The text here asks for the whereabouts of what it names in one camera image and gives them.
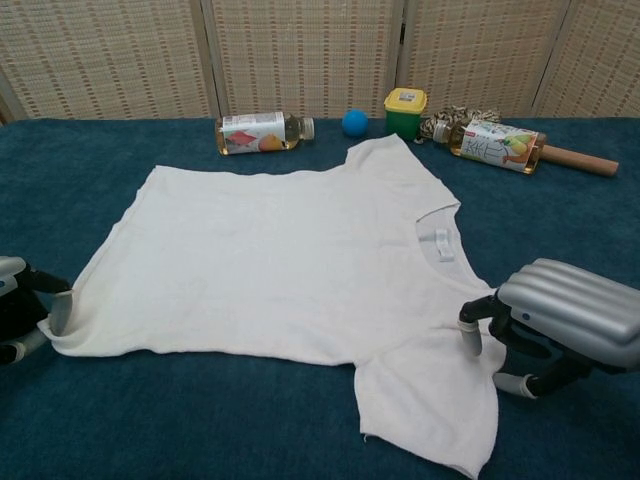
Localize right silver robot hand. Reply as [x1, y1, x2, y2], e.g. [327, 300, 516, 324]
[458, 257, 640, 399]

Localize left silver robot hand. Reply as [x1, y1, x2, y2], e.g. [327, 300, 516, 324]
[0, 255, 75, 366]

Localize white T-shirt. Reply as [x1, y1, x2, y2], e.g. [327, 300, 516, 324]
[37, 133, 507, 466]

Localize wooden rolling pin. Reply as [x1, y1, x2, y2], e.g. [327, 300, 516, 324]
[542, 144, 620, 178]

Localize dark blue tablecloth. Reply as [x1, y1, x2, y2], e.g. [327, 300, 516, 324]
[0, 116, 640, 480]

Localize tea bottle with green label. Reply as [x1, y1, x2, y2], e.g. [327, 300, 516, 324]
[432, 118, 547, 176]

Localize green container with yellow lid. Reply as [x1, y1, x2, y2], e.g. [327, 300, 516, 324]
[383, 87, 430, 142]

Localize woven folding screen panel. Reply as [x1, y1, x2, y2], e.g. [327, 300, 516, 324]
[397, 0, 576, 119]
[529, 0, 640, 119]
[202, 0, 409, 120]
[0, 0, 224, 121]

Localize blue ball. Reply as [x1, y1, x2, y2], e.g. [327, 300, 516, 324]
[341, 108, 370, 138]

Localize tea bottle with orange label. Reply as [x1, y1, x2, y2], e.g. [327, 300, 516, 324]
[214, 110, 317, 157]

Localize beige braided rope bundle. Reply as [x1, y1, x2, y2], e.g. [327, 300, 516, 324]
[412, 104, 503, 146]

